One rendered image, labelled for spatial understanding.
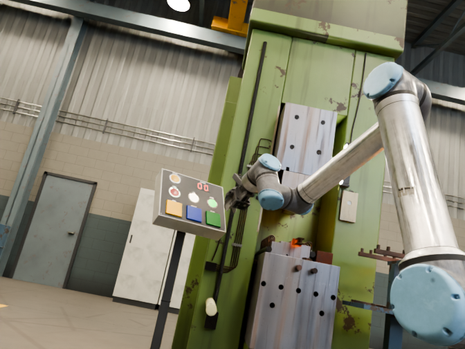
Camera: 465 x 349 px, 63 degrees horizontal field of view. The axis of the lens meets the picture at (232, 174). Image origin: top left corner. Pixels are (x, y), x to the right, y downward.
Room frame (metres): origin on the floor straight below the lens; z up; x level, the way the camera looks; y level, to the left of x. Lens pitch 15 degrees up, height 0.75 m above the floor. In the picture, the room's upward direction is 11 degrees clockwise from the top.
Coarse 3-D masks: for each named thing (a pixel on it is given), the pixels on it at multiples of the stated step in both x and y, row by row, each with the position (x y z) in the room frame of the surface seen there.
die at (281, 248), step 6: (270, 246) 2.00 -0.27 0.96; (276, 246) 1.96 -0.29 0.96; (282, 246) 1.96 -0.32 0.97; (288, 246) 1.96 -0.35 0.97; (294, 246) 1.96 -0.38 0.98; (306, 246) 1.96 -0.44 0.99; (270, 252) 1.96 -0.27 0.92; (276, 252) 1.96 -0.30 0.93; (282, 252) 1.96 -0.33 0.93; (288, 252) 1.96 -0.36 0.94; (294, 252) 1.96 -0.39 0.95; (300, 252) 1.96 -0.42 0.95; (306, 252) 1.96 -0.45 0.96; (300, 258) 1.96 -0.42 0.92
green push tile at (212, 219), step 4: (208, 212) 1.80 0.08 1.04; (212, 212) 1.81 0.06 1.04; (208, 216) 1.78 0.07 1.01; (212, 216) 1.80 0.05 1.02; (216, 216) 1.81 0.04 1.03; (208, 220) 1.77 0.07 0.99; (212, 220) 1.79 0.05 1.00; (216, 220) 1.80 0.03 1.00; (220, 220) 1.81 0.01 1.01; (208, 224) 1.77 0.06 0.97; (212, 224) 1.78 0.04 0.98; (216, 224) 1.79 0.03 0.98; (220, 224) 1.80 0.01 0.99
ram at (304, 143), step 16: (288, 112) 1.96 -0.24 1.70; (304, 112) 1.96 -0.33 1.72; (320, 112) 1.96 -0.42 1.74; (336, 112) 1.96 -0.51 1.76; (288, 128) 1.96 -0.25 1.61; (304, 128) 1.96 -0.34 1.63; (320, 128) 1.96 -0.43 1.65; (288, 144) 1.96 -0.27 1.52; (304, 144) 1.96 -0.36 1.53; (320, 144) 1.96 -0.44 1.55; (288, 160) 1.96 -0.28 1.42; (304, 160) 1.96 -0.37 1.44; (320, 160) 1.96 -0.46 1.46
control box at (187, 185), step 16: (160, 176) 1.78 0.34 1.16; (160, 192) 1.72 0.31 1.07; (192, 192) 1.81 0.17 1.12; (208, 192) 1.86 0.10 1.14; (160, 208) 1.68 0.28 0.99; (208, 208) 1.82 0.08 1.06; (160, 224) 1.72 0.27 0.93; (176, 224) 1.73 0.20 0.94; (192, 224) 1.74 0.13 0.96; (224, 224) 1.82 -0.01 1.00
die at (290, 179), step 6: (282, 174) 1.97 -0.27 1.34; (288, 174) 1.96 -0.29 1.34; (294, 174) 1.96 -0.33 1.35; (300, 174) 1.96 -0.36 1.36; (306, 174) 1.96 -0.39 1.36; (282, 180) 1.96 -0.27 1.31; (288, 180) 1.96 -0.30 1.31; (294, 180) 1.96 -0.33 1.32; (300, 180) 1.96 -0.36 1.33; (288, 186) 1.96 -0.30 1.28; (294, 186) 1.96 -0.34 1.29
